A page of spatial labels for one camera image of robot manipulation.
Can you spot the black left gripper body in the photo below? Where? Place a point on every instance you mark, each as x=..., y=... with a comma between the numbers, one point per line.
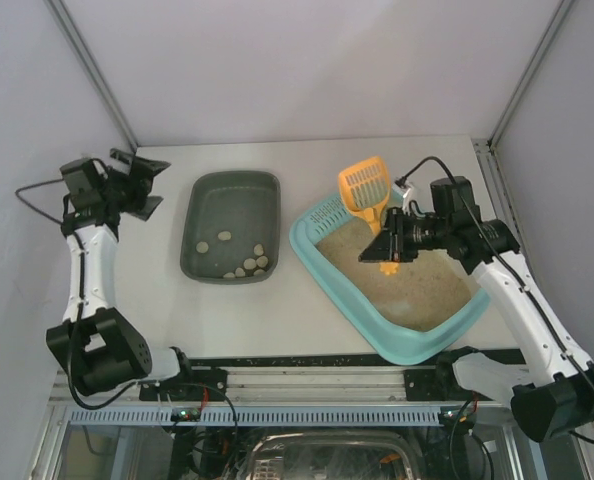
x=133, y=183

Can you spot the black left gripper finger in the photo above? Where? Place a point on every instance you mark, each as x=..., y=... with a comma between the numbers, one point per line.
x=146, y=211
x=139, y=169

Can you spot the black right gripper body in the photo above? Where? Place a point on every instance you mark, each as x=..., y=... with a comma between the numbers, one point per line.
x=394, y=240

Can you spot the yellow litter scoop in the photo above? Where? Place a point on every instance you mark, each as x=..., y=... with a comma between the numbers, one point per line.
x=365, y=191

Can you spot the teal cat litter box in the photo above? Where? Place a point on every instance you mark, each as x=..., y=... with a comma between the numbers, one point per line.
x=396, y=344

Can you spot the grey plastic waste tray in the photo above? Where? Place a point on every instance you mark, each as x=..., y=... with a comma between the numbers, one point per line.
x=247, y=203

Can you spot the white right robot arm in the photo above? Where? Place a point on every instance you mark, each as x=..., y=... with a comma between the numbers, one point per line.
x=553, y=393

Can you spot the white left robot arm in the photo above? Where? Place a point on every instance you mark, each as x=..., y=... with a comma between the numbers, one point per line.
x=96, y=345

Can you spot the beige cat litter pellets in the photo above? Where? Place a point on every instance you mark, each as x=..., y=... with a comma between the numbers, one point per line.
x=420, y=296

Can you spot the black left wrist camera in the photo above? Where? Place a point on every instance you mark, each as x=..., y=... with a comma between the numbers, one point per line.
x=81, y=177

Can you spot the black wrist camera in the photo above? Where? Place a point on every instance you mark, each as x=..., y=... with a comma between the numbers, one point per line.
x=454, y=201
x=81, y=177

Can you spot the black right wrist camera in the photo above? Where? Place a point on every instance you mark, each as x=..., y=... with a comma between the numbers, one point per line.
x=454, y=201

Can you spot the right side aluminium rail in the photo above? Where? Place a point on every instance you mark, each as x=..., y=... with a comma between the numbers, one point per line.
x=496, y=186

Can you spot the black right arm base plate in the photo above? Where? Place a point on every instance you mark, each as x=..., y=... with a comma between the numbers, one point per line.
x=436, y=381

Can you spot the left aluminium frame post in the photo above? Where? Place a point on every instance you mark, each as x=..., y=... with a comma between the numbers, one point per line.
x=86, y=58

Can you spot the aluminium frame post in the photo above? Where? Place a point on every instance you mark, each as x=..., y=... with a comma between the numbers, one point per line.
x=86, y=58
x=536, y=60

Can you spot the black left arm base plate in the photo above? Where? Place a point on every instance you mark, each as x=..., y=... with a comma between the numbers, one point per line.
x=194, y=383

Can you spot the aluminium mounting rail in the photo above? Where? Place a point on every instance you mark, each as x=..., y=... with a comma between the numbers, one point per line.
x=361, y=385

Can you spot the steel wire basket below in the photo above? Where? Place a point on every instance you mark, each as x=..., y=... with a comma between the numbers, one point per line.
x=332, y=454

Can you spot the light blue slotted cable duct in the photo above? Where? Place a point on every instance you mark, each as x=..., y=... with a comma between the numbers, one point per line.
x=246, y=416

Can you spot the right aluminium frame post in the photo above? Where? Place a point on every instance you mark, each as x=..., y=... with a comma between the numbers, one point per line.
x=536, y=60

